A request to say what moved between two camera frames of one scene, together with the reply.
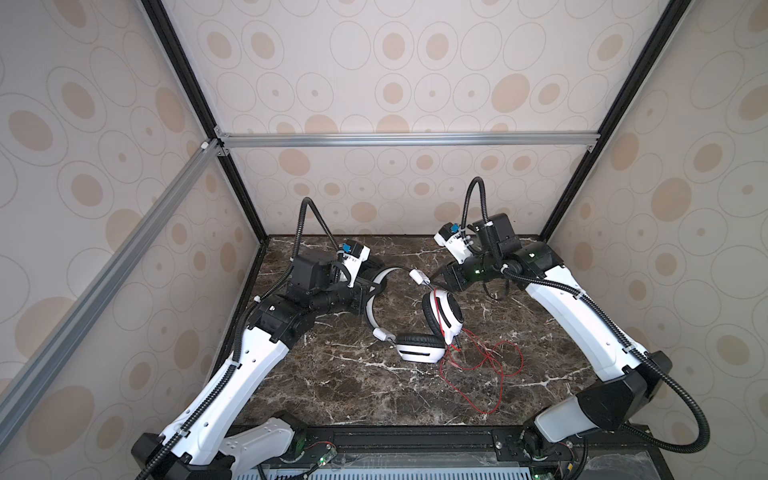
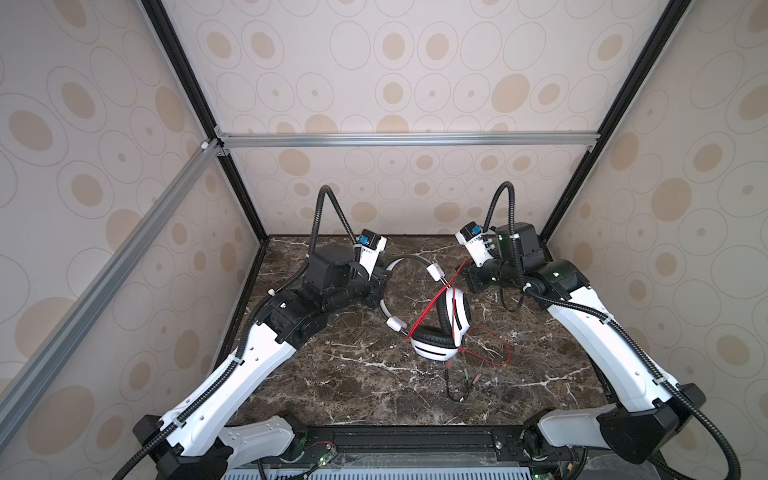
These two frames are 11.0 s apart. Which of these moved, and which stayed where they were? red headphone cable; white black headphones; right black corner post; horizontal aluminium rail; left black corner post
Moved: red headphone cable; white black headphones
Stayed: left black corner post; right black corner post; horizontal aluminium rail
